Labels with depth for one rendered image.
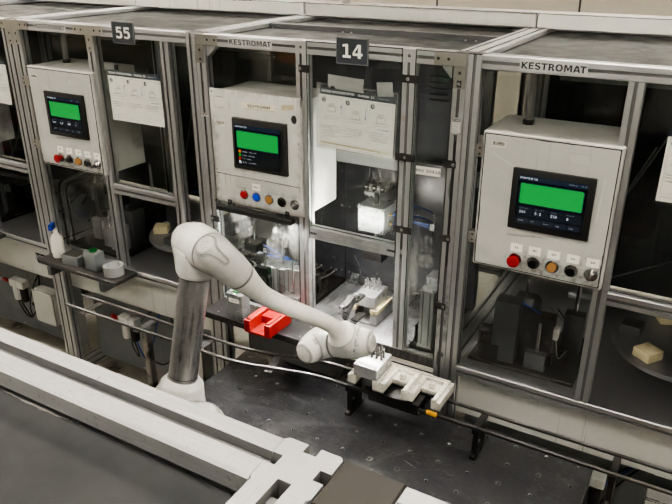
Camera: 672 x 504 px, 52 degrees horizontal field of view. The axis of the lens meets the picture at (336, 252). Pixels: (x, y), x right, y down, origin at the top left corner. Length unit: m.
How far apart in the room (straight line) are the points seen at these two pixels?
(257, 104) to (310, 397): 1.16
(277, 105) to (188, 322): 0.85
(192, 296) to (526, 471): 1.28
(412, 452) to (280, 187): 1.10
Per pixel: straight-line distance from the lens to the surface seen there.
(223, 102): 2.74
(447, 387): 2.55
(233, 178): 2.80
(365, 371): 2.55
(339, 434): 2.63
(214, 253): 2.09
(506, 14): 3.01
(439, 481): 2.47
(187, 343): 2.37
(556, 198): 2.21
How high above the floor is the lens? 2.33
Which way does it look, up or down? 24 degrees down
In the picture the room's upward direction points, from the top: straight up
